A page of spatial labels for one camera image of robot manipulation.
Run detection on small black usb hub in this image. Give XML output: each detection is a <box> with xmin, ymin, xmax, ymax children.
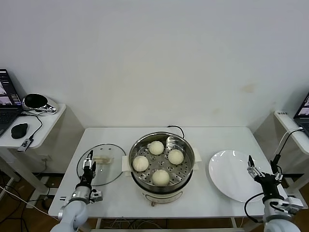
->
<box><xmin>16</xmin><ymin>138</ymin><xmax>33</xmax><ymax>152</ymax></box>

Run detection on cable bundle under table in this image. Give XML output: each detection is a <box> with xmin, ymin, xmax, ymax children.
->
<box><xmin>103</xmin><ymin>218</ymin><xmax>161</xmax><ymax>230</ymax></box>

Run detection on black laptop cable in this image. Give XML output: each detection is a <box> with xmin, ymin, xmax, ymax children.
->
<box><xmin>271</xmin><ymin>127</ymin><xmax>304</xmax><ymax>174</ymax></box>

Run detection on black cooker power cable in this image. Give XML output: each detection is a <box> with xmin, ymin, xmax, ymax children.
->
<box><xmin>167</xmin><ymin>125</ymin><xmax>185</xmax><ymax>140</ymax></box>

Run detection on black laptop with pink screen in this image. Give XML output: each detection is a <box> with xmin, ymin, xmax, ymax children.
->
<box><xmin>293</xmin><ymin>91</ymin><xmax>309</xmax><ymax>135</ymax></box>

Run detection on white round plate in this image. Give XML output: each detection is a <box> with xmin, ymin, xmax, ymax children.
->
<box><xmin>209</xmin><ymin>149</ymin><xmax>269</xmax><ymax>203</ymax></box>

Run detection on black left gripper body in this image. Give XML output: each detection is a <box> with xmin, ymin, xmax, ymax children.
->
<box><xmin>79</xmin><ymin>169</ymin><xmax>95</xmax><ymax>188</ymax></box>

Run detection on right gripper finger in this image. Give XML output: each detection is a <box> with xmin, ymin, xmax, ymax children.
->
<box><xmin>267</xmin><ymin>169</ymin><xmax>283</xmax><ymax>186</ymax></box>
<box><xmin>247</xmin><ymin>156</ymin><xmax>263</xmax><ymax>181</ymax></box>

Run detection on white steamed baozi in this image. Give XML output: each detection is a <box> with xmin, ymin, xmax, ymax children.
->
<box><xmin>168</xmin><ymin>149</ymin><xmax>185</xmax><ymax>165</ymax></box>
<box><xmin>132</xmin><ymin>156</ymin><xmax>150</xmax><ymax>172</ymax></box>
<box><xmin>151</xmin><ymin>169</ymin><xmax>170</xmax><ymax>186</ymax></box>
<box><xmin>148</xmin><ymin>141</ymin><xmax>165</xmax><ymax>155</ymax></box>

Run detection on white table frame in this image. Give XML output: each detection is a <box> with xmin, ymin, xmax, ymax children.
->
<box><xmin>93</xmin><ymin>216</ymin><xmax>264</xmax><ymax>230</ymax></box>

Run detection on perforated steel steamer basket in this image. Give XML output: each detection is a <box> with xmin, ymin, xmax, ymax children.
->
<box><xmin>122</xmin><ymin>131</ymin><xmax>202</xmax><ymax>192</ymax></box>

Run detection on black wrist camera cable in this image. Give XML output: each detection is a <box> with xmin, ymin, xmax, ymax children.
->
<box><xmin>243</xmin><ymin>192</ymin><xmax>266</xmax><ymax>222</ymax></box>

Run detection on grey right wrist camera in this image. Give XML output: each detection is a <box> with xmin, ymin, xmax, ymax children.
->
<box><xmin>281</xmin><ymin>196</ymin><xmax>305</xmax><ymax>215</ymax></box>

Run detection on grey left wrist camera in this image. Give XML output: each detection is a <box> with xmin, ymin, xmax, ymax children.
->
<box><xmin>90</xmin><ymin>189</ymin><xmax>104</xmax><ymax>202</ymax></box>

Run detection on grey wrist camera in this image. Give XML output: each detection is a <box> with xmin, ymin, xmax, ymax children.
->
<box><xmin>90</xmin><ymin>189</ymin><xmax>104</xmax><ymax>202</ymax></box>
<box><xmin>281</xmin><ymin>196</ymin><xmax>305</xmax><ymax>215</ymax></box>

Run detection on black laptop beside mouse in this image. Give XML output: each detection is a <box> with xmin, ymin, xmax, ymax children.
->
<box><xmin>0</xmin><ymin>68</ymin><xmax>24</xmax><ymax>136</ymax></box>

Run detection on black computer mouse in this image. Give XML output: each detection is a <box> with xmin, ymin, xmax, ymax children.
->
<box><xmin>11</xmin><ymin>122</ymin><xmax>29</xmax><ymax>139</ymax></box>

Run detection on white side table with mouse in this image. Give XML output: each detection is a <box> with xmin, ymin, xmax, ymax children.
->
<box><xmin>0</xmin><ymin>103</ymin><xmax>84</xmax><ymax>209</ymax></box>

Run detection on glass lid with cream handle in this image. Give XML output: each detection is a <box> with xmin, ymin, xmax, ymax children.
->
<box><xmin>76</xmin><ymin>144</ymin><xmax>126</xmax><ymax>187</ymax></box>

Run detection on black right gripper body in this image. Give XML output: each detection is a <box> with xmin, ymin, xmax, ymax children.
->
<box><xmin>255</xmin><ymin>175</ymin><xmax>281</xmax><ymax>200</ymax></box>

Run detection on black hub cable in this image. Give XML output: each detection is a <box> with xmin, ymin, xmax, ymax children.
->
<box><xmin>19</xmin><ymin>113</ymin><xmax>43</xmax><ymax>141</ymax></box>

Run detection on cream electric cooker base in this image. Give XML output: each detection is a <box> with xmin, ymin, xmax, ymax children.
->
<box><xmin>122</xmin><ymin>161</ymin><xmax>202</xmax><ymax>208</ymax></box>

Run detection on white laptop cable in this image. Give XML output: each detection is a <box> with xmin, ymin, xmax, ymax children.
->
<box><xmin>277</xmin><ymin>129</ymin><xmax>302</xmax><ymax>155</ymax></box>

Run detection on chrome oval gadget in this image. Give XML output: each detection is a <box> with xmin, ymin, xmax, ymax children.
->
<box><xmin>21</xmin><ymin>93</ymin><xmax>58</xmax><ymax>114</ymax></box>

